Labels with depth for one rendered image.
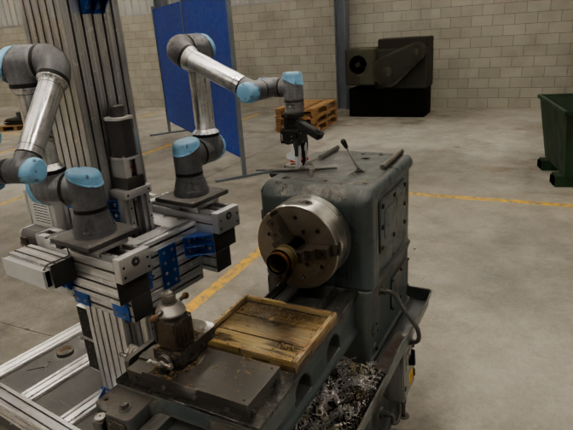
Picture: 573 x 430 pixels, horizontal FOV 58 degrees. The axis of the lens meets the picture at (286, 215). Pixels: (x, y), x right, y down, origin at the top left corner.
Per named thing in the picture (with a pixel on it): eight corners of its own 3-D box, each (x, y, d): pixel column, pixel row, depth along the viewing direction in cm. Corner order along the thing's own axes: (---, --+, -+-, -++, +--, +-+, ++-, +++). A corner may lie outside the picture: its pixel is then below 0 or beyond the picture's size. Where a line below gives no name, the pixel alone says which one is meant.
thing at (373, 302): (327, 368, 291) (320, 223, 262) (411, 389, 269) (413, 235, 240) (274, 440, 242) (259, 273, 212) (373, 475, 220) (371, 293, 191)
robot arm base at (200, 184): (166, 195, 222) (163, 173, 218) (191, 186, 233) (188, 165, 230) (192, 200, 213) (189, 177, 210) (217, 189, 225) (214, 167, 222)
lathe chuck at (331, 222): (266, 262, 201) (273, 187, 188) (340, 289, 189) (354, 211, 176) (254, 271, 194) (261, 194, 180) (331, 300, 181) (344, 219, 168)
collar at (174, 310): (169, 302, 142) (167, 292, 141) (192, 307, 138) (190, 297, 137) (148, 316, 135) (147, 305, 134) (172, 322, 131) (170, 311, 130)
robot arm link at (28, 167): (89, 57, 172) (49, 191, 154) (60, 59, 174) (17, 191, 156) (68, 32, 161) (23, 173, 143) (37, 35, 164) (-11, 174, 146)
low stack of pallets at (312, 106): (298, 120, 1070) (298, 99, 1056) (338, 120, 1037) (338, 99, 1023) (274, 132, 963) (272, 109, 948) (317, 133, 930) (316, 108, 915)
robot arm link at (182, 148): (168, 173, 218) (164, 142, 214) (189, 165, 229) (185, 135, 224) (190, 176, 212) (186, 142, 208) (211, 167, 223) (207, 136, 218)
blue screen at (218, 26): (149, 136, 1019) (130, 7, 940) (188, 130, 1051) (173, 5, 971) (217, 183, 666) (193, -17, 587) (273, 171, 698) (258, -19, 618)
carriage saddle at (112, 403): (164, 358, 161) (161, 342, 158) (298, 398, 139) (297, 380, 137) (88, 421, 136) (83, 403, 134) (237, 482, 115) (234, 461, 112)
